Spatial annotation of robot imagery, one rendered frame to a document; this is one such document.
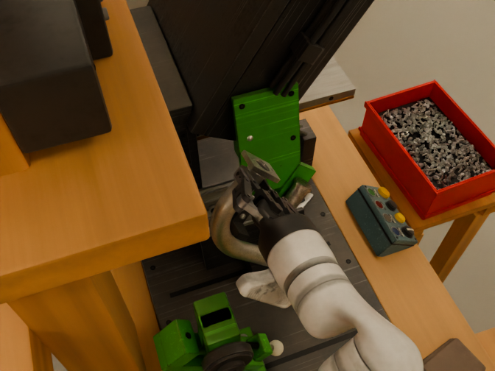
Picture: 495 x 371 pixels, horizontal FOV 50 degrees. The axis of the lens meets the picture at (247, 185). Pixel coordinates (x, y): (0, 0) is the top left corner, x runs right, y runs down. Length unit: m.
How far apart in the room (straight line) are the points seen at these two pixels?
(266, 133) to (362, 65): 2.05
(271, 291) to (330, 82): 0.57
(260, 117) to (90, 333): 0.43
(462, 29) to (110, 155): 2.99
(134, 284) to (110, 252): 0.72
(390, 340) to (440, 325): 0.58
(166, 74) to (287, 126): 0.23
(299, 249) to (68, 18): 0.34
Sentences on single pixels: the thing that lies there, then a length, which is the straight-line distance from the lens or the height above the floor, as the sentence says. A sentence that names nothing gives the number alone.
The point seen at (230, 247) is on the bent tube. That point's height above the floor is 1.17.
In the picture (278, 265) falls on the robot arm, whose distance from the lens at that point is 0.61.
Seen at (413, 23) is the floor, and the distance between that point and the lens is 3.28.
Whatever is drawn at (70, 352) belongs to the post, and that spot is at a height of 1.17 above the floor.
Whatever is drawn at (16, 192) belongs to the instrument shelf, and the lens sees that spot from 0.44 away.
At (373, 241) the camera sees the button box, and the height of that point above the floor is 0.92.
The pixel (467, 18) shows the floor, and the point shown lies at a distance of 3.42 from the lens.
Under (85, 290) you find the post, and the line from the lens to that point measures 0.63.
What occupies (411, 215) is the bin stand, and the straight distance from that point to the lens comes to 1.34.
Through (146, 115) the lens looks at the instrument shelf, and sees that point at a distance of 0.47.
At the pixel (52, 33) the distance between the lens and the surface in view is 0.42.
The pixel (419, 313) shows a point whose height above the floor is 0.90.
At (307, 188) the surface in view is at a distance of 0.97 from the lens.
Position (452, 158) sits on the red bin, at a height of 0.89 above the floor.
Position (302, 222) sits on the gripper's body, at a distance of 0.63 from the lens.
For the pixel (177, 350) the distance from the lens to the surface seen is 0.78.
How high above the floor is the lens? 1.87
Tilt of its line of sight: 54 degrees down
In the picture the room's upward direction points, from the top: straight up
